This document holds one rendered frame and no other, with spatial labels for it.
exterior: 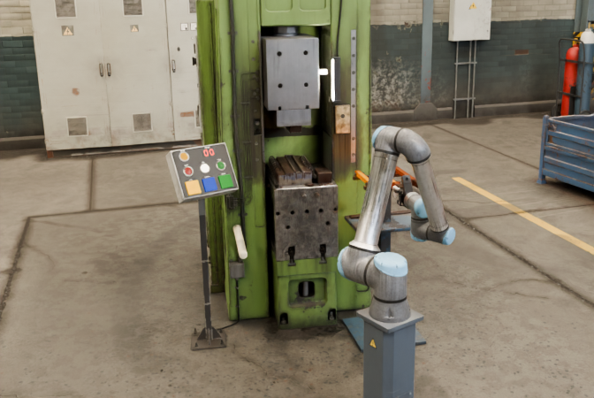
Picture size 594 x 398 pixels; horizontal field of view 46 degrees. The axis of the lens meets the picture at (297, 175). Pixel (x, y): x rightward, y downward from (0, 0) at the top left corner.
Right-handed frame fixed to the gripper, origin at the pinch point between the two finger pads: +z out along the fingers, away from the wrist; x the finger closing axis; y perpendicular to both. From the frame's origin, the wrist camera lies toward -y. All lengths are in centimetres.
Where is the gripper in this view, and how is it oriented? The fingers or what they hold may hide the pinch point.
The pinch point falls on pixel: (397, 186)
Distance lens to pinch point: 387.0
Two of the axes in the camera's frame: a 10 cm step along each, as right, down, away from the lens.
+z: -2.3, -2.5, 9.4
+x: 9.7, -0.8, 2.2
